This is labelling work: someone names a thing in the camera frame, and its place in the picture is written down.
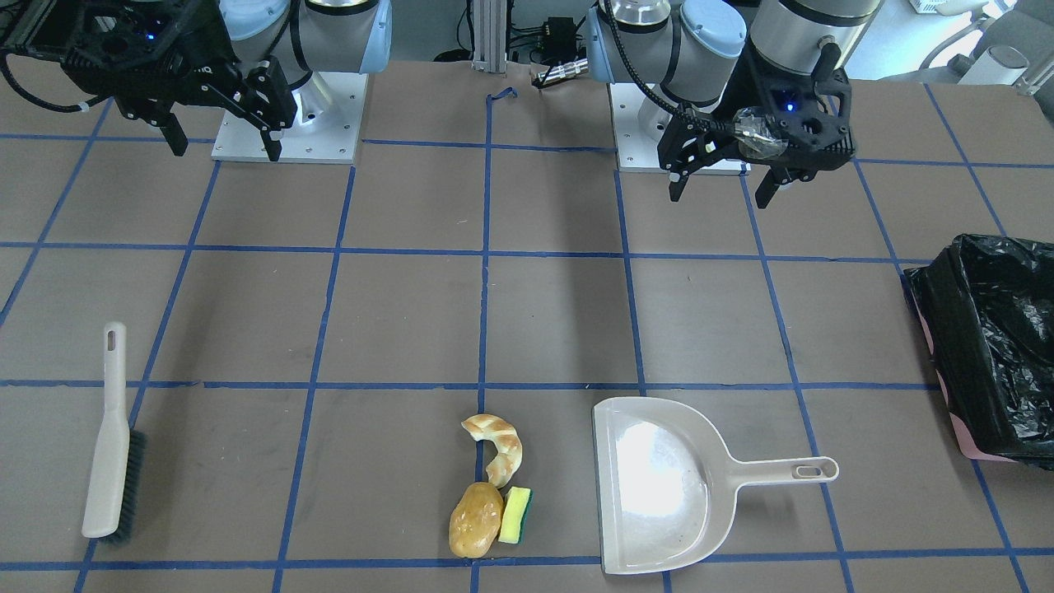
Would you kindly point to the beige hand brush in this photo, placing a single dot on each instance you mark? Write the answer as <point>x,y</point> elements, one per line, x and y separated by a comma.
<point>116,465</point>

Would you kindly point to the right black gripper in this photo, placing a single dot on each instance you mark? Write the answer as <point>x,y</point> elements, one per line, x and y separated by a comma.
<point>207,59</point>

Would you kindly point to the yellow green sponge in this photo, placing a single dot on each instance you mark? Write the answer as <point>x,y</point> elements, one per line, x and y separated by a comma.
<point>517,505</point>

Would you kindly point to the bin with black bag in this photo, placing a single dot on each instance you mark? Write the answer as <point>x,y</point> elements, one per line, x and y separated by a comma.
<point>985,305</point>

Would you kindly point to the black power adapter box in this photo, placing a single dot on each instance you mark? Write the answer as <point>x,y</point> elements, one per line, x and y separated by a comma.
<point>559,40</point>

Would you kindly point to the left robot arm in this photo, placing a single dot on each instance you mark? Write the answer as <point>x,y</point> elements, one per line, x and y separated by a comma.
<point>682,55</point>

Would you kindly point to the croissant bread piece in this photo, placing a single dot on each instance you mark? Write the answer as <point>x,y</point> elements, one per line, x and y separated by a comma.
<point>509,447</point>

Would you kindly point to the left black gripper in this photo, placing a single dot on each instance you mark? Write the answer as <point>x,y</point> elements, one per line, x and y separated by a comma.
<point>746,100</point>

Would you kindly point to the brown potato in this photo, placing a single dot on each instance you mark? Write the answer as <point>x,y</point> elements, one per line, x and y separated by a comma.
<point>476,520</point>

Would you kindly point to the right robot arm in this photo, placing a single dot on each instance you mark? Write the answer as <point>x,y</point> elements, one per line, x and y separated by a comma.
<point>289,76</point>

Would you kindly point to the aluminium frame post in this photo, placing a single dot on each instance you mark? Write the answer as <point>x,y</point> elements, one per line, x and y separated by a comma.
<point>489,36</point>

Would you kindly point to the beige plastic dustpan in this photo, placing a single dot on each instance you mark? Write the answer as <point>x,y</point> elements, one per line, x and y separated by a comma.
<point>667,485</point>

